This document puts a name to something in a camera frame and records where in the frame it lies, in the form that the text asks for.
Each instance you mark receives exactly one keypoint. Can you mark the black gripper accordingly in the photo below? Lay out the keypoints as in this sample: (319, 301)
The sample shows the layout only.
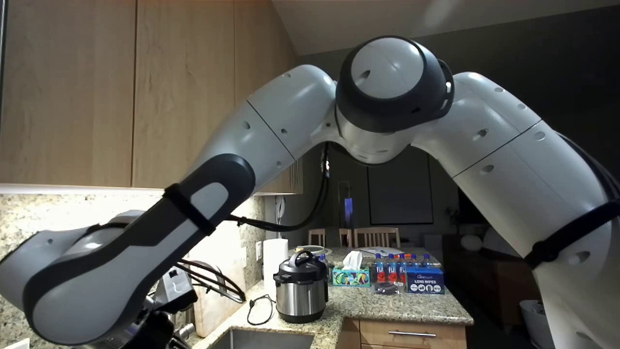
(152, 332)

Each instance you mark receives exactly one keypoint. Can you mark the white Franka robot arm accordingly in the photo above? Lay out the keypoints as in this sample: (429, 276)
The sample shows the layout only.
(389, 84)

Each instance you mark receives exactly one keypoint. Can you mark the white paper towel roll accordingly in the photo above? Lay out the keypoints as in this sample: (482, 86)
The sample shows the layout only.
(276, 255)

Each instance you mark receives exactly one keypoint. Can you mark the steel pressure cooker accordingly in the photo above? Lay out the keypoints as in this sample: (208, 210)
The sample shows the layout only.
(301, 297)

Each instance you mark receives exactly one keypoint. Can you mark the wooden dining chair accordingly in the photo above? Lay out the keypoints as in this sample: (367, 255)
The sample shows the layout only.
(317, 237)
(379, 237)
(346, 237)

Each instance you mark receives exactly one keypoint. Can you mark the green tissue box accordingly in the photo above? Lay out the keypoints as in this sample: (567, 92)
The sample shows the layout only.
(352, 274)

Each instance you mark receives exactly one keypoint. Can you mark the blue drink pack box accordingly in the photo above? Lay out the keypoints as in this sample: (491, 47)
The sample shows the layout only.
(420, 278)

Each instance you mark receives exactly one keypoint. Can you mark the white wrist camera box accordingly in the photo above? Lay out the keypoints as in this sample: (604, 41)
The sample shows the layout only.
(173, 284)

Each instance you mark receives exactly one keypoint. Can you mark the white wall outlet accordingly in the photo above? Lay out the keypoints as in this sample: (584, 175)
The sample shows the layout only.
(17, 344)

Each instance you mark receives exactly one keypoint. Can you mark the wide light wooden wall cabinet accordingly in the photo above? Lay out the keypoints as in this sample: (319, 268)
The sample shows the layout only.
(98, 98)

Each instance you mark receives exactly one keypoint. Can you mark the dark wall screen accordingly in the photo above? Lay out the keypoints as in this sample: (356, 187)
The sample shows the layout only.
(400, 195)

